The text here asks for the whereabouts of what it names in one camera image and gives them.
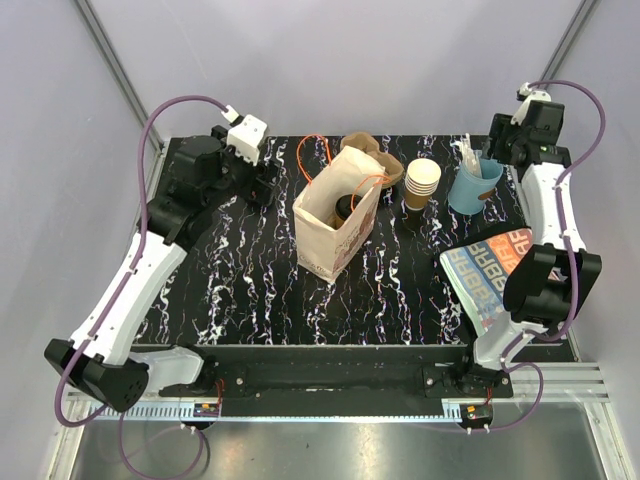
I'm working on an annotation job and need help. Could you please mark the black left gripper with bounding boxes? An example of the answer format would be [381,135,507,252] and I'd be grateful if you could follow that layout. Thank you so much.
[205,126,282,210]

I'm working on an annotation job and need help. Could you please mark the pulp cup carrier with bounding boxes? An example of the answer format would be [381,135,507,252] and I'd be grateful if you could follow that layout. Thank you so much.
[340,132,404,190]

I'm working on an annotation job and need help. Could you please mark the single black cup lid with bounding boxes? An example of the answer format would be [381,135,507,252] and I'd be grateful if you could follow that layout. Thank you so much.
[335,195,357,216]

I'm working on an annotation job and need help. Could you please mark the single brown paper cup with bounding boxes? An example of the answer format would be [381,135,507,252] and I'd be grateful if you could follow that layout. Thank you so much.
[332,209,350,230]

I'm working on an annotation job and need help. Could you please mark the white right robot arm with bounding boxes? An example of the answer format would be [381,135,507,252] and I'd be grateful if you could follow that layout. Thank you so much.
[453,91,602,397]

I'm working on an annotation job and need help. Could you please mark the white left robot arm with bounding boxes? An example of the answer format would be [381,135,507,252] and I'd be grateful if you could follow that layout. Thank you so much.
[44,116,278,413]

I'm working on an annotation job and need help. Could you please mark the wrapped stirrers in holder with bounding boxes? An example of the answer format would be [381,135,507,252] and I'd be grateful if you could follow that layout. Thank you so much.
[454,133,483,178]

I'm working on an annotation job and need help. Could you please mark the blue cup holder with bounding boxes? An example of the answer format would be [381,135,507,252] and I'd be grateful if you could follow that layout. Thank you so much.
[447,150,504,216]

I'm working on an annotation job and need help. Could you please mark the stack of paper cups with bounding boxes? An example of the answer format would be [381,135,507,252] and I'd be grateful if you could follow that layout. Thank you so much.
[404,158,441,211]

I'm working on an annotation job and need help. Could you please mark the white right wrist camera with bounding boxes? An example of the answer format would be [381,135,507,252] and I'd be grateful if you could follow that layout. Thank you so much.
[510,82,551,126]

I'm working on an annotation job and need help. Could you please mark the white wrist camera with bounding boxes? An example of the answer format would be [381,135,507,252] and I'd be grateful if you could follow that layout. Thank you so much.
[510,82,551,126]
[223,105,268,166]

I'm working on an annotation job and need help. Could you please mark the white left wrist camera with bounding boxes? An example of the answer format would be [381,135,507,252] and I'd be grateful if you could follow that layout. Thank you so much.
[223,105,268,166]

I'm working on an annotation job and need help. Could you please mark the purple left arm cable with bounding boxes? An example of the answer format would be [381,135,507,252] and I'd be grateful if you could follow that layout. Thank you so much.
[53,94,234,476]

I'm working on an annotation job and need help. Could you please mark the aluminium frame post right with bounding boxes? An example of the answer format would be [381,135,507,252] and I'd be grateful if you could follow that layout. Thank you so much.
[541,0,600,86]

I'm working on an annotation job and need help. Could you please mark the aluminium frame post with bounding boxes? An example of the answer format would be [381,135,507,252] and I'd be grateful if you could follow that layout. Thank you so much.
[541,0,600,86]
[71,0,148,128]

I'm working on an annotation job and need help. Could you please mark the aluminium frame post left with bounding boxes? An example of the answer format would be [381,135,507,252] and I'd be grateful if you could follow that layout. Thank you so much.
[71,0,148,128]

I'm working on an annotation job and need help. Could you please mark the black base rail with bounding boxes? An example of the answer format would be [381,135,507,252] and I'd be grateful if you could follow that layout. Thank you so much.
[160,345,513,421]

